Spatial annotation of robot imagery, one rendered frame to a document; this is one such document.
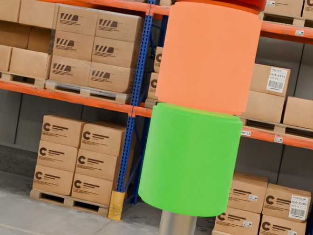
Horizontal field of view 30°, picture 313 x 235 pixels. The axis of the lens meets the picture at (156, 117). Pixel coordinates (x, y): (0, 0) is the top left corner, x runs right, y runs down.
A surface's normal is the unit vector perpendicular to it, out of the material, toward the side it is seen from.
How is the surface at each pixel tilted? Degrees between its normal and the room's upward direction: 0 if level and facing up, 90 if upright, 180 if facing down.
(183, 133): 90
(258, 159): 90
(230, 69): 90
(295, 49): 90
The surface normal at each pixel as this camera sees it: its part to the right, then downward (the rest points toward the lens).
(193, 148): -0.11, 0.07
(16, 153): 0.00, -0.74
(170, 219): -0.48, 0.00
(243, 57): 0.61, 0.18
